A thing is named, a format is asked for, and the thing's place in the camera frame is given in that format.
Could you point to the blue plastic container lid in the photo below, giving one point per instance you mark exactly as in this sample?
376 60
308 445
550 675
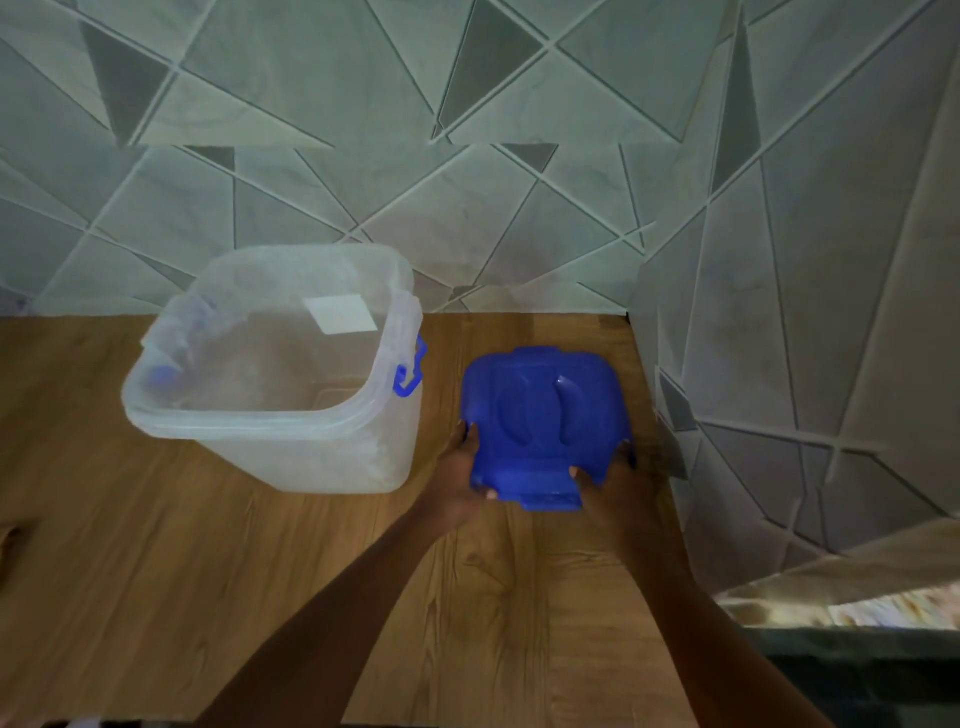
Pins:
544 424

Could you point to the clear plastic storage container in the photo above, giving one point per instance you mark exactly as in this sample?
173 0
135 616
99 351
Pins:
285 375

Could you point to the person's left thumb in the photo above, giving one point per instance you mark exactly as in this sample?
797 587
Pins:
484 493

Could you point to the person's right hand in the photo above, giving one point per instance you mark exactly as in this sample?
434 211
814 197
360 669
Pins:
622 495

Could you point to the person's left hand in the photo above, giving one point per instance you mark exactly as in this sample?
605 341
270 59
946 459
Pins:
454 480

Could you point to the person's right forearm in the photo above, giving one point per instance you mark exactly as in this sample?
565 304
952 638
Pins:
720 637

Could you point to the person's right thumb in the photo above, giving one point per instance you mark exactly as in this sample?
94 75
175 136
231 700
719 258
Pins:
581 476

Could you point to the person's left forearm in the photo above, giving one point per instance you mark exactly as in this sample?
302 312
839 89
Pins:
322 634

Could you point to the white paper label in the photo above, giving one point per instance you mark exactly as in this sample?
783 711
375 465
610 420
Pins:
340 313

